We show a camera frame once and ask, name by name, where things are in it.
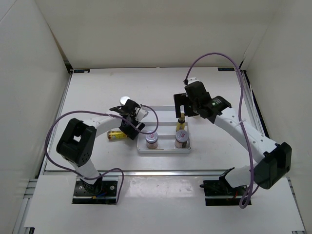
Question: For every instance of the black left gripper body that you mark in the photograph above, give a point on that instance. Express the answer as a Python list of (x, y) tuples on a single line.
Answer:
[(128, 130)]

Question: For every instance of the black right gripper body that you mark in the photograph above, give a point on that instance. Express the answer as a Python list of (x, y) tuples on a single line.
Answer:
[(193, 106)]

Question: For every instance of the yellow small bottle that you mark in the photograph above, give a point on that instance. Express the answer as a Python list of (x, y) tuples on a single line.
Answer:
[(180, 124), (116, 135)]

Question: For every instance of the red label spice jar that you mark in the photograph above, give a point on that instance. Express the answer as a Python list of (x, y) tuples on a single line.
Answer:
[(151, 140), (181, 139)]

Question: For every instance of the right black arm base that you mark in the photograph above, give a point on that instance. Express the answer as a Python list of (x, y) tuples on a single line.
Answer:
[(220, 193)]

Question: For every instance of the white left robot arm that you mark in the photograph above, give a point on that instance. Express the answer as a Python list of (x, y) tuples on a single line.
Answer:
[(77, 141)]

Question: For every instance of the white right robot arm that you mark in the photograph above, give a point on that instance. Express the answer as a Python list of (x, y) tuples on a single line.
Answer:
[(270, 160)]

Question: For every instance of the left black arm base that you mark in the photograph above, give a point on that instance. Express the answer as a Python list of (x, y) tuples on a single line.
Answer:
[(103, 192)]

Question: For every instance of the white divided tray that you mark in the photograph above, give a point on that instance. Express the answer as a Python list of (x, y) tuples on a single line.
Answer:
[(164, 121)]

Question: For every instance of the aluminium front rail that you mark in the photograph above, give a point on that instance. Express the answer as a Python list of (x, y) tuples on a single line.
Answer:
[(147, 173)]

